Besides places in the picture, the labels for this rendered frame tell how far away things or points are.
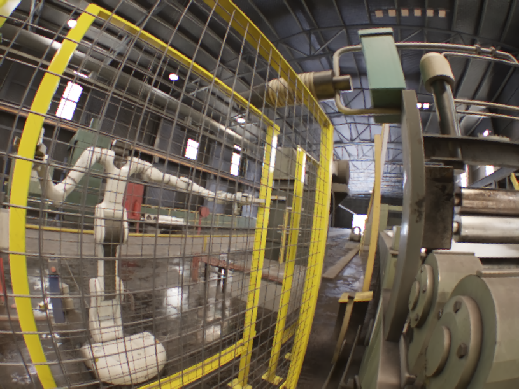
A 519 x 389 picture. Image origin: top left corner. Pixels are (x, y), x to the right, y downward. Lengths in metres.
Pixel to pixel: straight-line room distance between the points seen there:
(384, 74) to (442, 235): 0.71
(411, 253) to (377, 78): 0.72
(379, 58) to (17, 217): 1.40
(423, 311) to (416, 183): 0.45
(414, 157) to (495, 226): 0.50
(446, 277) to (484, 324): 0.30
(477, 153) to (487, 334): 0.88
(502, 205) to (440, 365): 0.84
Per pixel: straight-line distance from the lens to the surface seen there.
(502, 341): 0.34
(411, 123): 0.93
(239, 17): 0.59
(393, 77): 1.04
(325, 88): 1.17
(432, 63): 1.25
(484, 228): 1.06
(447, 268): 0.65
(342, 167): 3.69
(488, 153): 1.15
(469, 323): 0.36
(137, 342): 1.71
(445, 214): 0.94
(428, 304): 0.65
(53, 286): 2.36
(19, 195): 0.64
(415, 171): 0.86
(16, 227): 0.65
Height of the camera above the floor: 1.34
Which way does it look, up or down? 6 degrees up
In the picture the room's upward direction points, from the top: 7 degrees clockwise
